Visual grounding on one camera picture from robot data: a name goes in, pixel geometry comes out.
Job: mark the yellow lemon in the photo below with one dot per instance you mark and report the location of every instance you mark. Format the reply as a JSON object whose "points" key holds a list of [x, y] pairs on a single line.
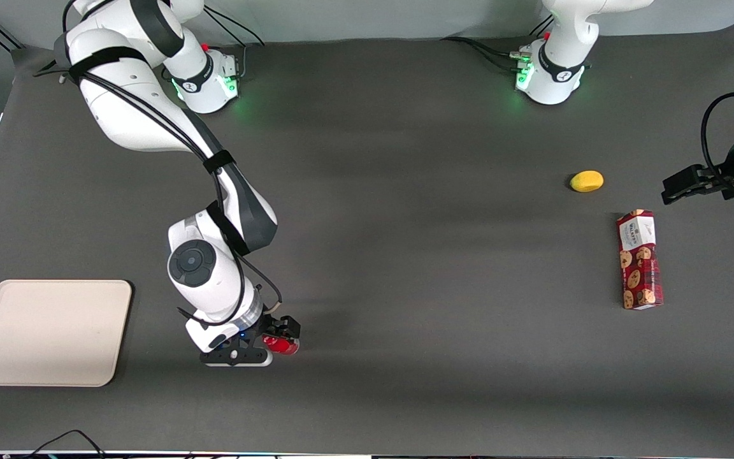
{"points": [[587, 181]]}

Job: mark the red cookie box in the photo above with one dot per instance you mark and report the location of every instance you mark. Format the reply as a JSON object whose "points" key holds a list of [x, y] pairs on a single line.
{"points": [[640, 261]]}

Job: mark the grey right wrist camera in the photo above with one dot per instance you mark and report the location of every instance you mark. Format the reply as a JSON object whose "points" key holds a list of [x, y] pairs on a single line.
{"points": [[236, 357]]}

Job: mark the beige plastic tray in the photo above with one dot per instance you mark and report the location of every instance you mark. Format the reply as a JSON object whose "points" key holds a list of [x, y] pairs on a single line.
{"points": [[48, 331]]}

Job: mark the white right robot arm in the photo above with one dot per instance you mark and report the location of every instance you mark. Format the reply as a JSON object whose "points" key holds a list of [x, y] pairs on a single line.
{"points": [[131, 108]]}

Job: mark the red soda can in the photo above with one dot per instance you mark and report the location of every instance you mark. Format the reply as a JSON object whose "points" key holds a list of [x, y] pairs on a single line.
{"points": [[281, 345]]}

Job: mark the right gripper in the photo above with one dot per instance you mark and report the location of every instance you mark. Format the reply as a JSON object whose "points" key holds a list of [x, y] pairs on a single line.
{"points": [[276, 327]]}

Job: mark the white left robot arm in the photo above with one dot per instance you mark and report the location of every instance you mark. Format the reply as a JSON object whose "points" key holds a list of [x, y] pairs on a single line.
{"points": [[561, 70]]}

